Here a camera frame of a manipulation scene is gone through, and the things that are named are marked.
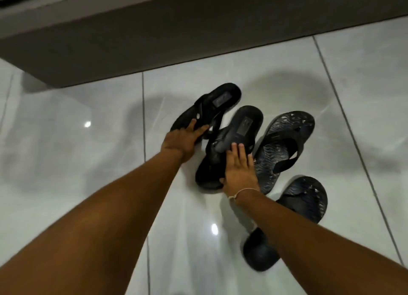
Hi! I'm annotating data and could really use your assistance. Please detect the person's left hand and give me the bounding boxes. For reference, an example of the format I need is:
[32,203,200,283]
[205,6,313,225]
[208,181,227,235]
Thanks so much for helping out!
[160,119,210,163]

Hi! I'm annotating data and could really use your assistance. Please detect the black wave-patterned flip-flop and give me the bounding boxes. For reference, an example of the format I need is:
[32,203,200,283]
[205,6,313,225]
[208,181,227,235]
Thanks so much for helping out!
[253,111,316,195]
[242,176,328,272]

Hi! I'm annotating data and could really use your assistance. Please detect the white string bracelet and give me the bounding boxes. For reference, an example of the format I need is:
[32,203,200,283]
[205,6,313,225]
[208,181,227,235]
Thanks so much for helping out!
[228,188,261,200]

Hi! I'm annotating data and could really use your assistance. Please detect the person's right hand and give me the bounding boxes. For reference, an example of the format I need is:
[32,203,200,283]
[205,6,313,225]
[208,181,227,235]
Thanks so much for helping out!
[220,142,261,198]

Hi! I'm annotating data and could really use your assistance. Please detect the person's left forearm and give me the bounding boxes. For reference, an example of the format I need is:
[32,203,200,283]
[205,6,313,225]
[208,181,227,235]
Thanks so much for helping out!
[0,149,184,295]

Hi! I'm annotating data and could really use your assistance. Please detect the grey cabinet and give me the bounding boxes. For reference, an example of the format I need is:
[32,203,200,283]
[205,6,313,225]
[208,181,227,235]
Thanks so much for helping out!
[0,0,408,89]

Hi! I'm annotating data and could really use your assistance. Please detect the person's right forearm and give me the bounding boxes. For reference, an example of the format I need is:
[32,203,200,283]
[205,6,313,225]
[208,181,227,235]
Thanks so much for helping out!
[234,190,408,295]

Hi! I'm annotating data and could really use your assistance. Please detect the black smooth slide sandal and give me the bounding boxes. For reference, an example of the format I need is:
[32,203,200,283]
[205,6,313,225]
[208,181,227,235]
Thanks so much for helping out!
[195,105,264,191]
[170,83,242,140]

